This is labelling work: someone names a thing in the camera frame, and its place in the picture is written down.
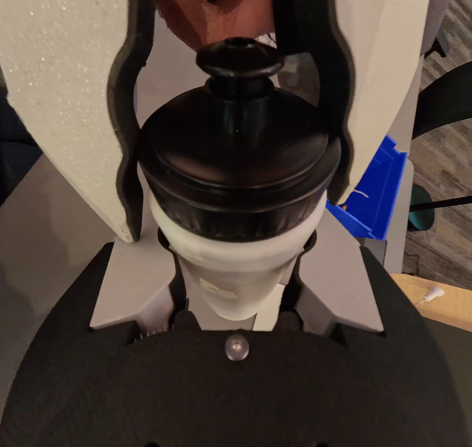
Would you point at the person's left hand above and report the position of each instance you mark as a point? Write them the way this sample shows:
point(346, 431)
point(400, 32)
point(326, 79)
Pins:
point(214, 23)

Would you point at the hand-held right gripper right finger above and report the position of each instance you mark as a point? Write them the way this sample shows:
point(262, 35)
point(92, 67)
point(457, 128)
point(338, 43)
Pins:
point(339, 277)

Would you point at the white bottle with black cap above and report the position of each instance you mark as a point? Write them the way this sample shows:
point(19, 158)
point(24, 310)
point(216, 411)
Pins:
point(236, 160)

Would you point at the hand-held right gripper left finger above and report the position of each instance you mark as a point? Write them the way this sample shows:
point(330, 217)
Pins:
point(133, 285)

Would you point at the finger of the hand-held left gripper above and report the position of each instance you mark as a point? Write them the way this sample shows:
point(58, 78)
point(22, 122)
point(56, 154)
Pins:
point(383, 56)
point(59, 71)

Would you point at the blue plastic bin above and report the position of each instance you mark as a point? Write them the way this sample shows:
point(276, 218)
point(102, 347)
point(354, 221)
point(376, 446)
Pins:
point(376, 189)

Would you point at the black pillar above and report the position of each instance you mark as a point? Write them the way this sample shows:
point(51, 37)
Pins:
point(450, 101)

